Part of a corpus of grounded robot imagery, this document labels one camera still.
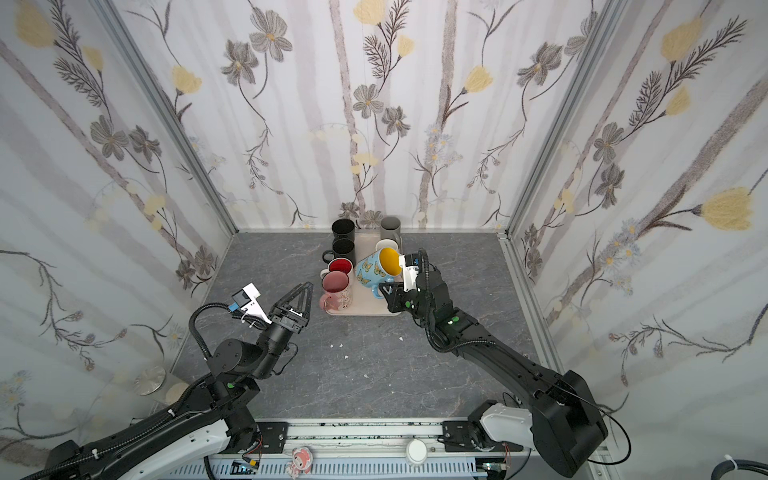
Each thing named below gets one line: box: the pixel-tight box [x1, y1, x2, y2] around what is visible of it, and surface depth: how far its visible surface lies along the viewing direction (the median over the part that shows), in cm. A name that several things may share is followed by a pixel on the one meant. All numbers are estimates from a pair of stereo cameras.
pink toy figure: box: [286, 447, 313, 479], surface depth 70 cm
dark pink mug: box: [319, 259, 353, 312], surface depth 95 cm
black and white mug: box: [331, 218, 356, 240], surface depth 112 cm
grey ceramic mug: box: [380, 216, 401, 244], surface depth 110 cm
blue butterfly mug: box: [356, 247, 403, 299], surface depth 78 cm
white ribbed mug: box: [375, 238, 399, 252], surface depth 107 cm
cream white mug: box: [320, 257, 353, 287], surface depth 100 cm
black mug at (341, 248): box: [322, 237, 356, 267], surface depth 107 cm
